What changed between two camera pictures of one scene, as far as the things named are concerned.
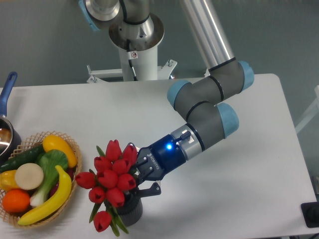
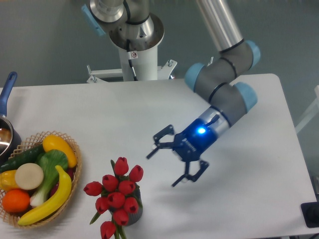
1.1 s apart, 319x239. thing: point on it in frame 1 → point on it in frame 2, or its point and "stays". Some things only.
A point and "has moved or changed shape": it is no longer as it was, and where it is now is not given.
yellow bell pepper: [7, 180] stays
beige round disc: [29, 176] stays
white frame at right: [312, 112] stays
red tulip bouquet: [113, 175] has moved or changed shape
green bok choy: [48, 161] stays
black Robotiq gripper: [153, 161] → [191, 145]
